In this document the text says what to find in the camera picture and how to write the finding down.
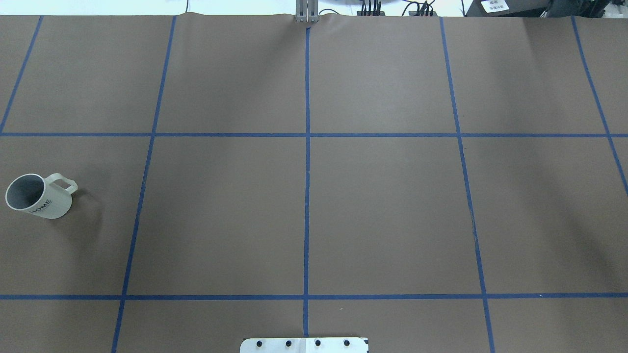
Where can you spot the aluminium frame post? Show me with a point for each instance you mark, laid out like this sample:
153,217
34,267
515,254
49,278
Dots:
306,11

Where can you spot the black power strip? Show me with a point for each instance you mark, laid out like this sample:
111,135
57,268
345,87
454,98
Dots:
370,8

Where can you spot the black box with label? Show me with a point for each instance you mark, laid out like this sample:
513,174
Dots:
505,8

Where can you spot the white HOME mug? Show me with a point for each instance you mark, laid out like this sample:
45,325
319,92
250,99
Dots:
49,197

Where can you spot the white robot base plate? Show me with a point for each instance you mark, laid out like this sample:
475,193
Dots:
305,345

